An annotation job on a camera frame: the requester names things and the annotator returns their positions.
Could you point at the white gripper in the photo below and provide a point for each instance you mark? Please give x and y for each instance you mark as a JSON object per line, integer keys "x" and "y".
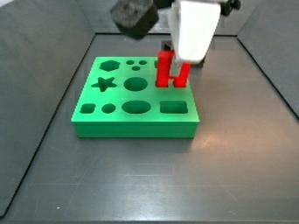
{"x": 193, "y": 21}

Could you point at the red double-square peg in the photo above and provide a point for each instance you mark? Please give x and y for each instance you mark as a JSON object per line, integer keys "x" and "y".
{"x": 165, "y": 75}

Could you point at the green shape-sorter board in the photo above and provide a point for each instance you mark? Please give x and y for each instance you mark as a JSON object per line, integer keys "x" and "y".
{"x": 123, "y": 105}

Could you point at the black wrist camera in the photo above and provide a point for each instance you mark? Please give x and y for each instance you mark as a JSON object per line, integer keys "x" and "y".
{"x": 135, "y": 16}

